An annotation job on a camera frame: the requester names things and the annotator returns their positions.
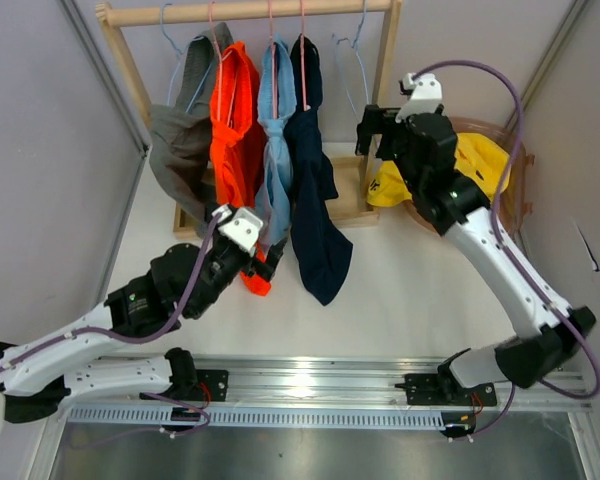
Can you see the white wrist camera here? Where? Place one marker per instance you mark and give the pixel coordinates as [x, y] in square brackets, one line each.
[424, 95]
[241, 225]

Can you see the light blue shorts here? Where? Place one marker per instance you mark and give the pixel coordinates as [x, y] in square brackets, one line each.
[273, 198]

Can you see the navy blue shorts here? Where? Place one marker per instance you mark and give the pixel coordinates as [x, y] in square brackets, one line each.
[322, 251]

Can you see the slotted cable duct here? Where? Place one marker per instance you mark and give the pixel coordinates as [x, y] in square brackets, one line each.
[223, 416]

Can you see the pink hanger of navy shorts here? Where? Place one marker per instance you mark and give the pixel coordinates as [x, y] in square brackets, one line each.
[302, 45]

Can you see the grey shorts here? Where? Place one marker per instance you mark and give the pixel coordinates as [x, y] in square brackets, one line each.
[181, 142]

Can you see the wooden clothes rack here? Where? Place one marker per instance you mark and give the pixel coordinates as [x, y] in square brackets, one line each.
[352, 173]

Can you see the yellow shorts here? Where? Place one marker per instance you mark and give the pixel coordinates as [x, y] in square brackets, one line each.
[476, 156]

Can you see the blue hanger of grey shorts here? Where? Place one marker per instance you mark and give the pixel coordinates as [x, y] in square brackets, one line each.
[181, 60]

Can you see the translucent pink plastic basket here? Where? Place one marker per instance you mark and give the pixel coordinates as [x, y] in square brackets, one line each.
[515, 170]

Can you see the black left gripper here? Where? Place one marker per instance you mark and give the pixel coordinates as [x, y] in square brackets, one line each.
[267, 267]

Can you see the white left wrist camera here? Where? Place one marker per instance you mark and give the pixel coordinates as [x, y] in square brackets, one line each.
[241, 225]

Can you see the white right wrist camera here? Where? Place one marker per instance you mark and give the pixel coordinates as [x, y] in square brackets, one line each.
[424, 95]

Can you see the pink hanger of orange shorts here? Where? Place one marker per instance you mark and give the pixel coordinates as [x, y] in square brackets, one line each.
[222, 39]

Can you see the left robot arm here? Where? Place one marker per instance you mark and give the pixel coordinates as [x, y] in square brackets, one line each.
[40, 378]

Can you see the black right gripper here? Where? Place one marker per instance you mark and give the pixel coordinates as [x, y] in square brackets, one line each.
[378, 122]

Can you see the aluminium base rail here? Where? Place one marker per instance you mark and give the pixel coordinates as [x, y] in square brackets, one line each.
[271, 382]

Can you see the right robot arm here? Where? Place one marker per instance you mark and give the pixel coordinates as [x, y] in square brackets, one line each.
[548, 330]

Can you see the orange shorts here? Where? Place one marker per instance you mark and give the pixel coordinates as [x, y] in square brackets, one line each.
[238, 140]

